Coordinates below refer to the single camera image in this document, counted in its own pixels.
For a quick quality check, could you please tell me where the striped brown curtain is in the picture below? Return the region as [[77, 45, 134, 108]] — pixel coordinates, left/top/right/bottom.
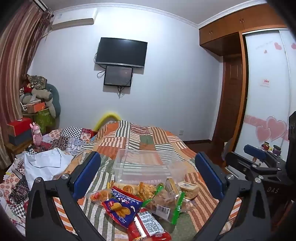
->
[[0, 0, 51, 167]]

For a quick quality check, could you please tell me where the small-print patchwork quilt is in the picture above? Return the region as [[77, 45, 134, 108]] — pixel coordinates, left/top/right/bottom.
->
[[0, 126, 99, 224]]

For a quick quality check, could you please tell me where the green patterned box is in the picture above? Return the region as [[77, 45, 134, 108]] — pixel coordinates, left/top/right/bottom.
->
[[36, 108, 56, 133]]

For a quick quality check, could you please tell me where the dark grey box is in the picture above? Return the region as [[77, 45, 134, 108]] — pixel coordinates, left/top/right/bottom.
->
[[8, 129, 34, 147]]

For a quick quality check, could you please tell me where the red snack packet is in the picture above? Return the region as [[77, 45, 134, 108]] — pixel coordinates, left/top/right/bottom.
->
[[128, 207, 173, 241]]

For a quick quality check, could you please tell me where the round cake snack packet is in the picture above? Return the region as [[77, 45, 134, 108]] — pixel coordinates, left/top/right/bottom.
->
[[113, 182, 139, 195]]

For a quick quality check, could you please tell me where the black wall television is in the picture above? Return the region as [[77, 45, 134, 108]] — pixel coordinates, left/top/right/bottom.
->
[[95, 37, 148, 68]]

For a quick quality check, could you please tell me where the wooden room door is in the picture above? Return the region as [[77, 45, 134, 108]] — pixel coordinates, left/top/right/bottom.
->
[[212, 54, 246, 160]]

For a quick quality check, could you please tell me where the striped patchwork quilt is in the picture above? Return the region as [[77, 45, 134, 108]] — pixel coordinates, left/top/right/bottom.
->
[[52, 120, 243, 241]]

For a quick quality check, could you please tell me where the white cloth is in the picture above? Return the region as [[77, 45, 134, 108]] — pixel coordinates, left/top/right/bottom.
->
[[24, 147, 74, 191]]

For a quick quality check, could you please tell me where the clear packet with green seals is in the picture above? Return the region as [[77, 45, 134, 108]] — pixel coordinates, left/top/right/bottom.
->
[[141, 184, 197, 226]]

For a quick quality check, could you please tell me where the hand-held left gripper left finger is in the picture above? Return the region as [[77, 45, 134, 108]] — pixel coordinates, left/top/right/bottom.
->
[[25, 151, 107, 241]]

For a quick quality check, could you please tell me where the yellow hoop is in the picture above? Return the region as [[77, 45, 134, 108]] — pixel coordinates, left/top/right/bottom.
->
[[93, 112, 120, 131]]

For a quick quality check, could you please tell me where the white heart-sticker sliding door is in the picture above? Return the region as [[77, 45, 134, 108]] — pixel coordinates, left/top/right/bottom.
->
[[235, 28, 296, 159]]

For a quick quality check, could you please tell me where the wafer biscuit packet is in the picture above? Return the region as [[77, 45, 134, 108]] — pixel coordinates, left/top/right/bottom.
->
[[178, 181, 200, 200]]

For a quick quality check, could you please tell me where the white air conditioner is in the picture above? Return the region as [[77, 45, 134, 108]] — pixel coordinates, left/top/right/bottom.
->
[[51, 7, 98, 30]]

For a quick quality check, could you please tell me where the small black wall monitor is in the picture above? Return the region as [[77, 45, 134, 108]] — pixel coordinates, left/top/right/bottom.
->
[[103, 65, 134, 88]]

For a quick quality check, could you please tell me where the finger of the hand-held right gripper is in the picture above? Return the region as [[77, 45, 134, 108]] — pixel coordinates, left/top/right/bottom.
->
[[245, 144, 281, 167], [225, 151, 281, 180]]

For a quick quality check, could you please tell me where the pink toy figure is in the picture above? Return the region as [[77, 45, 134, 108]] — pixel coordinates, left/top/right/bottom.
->
[[30, 122, 43, 146]]

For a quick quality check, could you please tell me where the clear plastic storage container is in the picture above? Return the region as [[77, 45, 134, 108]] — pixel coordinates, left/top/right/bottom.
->
[[112, 149, 187, 184]]

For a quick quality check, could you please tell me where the blue chip packet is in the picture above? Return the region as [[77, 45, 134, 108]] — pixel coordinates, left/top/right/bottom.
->
[[102, 186, 144, 229]]

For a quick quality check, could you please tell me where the orange fried snack packet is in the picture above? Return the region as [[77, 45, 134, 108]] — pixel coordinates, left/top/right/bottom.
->
[[89, 188, 114, 204]]

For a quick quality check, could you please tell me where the wooden wardrobe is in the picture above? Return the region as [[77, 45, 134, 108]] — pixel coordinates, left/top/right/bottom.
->
[[199, 4, 290, 163]]

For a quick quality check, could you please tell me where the yellow puffed snack packet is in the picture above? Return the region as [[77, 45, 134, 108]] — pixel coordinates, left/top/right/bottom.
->
[[137, 182, 160, 200]]

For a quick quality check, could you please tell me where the red gift box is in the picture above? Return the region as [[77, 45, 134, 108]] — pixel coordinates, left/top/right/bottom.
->
[[7, 117, 33, 136]]

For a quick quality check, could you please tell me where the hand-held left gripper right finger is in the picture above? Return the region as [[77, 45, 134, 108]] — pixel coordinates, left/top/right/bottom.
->
[[195, 152, 271, 241]]

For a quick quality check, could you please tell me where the wooden nightstand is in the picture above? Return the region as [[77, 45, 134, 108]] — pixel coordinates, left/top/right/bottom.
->
[[4, 139, 31, 164]]

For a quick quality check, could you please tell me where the patterned dark cloth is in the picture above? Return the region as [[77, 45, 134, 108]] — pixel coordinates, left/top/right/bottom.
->
[[26, 74, 48, 90]]

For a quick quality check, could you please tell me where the orange cardboard box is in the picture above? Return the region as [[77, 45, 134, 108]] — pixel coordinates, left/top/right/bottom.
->
[[26, 102, 46, 114]]

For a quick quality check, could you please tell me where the grey-green plush pillow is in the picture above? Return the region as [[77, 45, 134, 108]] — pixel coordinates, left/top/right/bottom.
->
[[31, 84, 61, 118]]

